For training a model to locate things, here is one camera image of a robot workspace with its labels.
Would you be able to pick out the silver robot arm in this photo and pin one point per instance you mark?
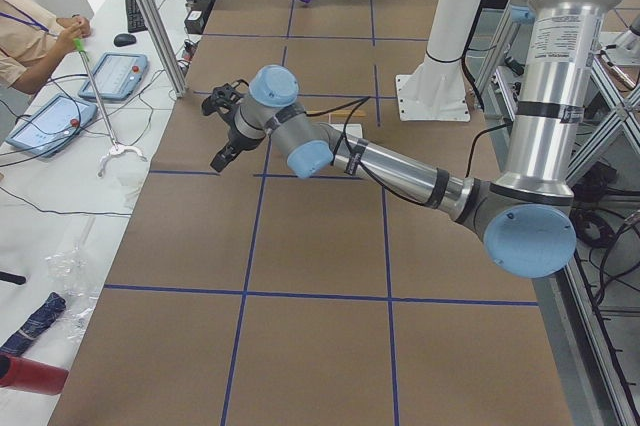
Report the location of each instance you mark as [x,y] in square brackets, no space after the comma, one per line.
[522,217]

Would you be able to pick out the clear plastic wrap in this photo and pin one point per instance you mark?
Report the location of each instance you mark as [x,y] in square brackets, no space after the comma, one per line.
[75,282]

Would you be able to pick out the folded dark blue umbrella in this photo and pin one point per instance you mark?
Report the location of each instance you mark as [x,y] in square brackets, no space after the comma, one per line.
[36,324]

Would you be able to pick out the red cylinder bottle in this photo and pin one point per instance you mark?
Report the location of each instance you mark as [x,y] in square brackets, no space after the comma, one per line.
[27,375]

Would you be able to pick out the aluminium frame rail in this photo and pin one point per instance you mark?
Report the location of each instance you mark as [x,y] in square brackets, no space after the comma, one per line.
[591,307]

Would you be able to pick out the black power box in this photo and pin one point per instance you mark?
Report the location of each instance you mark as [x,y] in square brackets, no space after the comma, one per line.
[195,22]

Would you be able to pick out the black keyboard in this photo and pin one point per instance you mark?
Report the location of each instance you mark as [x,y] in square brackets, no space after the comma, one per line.
[134,17]

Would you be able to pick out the blue teach pendant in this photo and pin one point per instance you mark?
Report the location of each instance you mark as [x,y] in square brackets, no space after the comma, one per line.
[117,74]
[52,127]

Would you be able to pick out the person in beige shirt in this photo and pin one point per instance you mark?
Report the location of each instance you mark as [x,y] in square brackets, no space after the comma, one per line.
[32,45]

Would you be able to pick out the blue teach pendant far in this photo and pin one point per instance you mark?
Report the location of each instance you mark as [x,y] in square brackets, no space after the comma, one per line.
[117,74]

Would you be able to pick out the metal reacher grabber tool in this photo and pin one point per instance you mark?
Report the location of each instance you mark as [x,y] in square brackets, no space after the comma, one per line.
[117,148]

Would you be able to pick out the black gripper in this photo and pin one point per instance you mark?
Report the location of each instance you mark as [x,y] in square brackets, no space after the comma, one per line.
[239,139]

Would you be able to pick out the person's hand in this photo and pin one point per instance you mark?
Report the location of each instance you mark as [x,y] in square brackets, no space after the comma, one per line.
[79,22]

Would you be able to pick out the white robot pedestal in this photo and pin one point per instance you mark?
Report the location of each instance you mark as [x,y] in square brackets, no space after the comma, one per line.
[435,91]

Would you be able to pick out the black computer mouse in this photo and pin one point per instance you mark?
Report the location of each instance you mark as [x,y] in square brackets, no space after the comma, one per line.
[124,39]

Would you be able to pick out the blue teach pendant near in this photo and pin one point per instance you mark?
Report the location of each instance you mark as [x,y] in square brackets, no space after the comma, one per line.
[52,127]

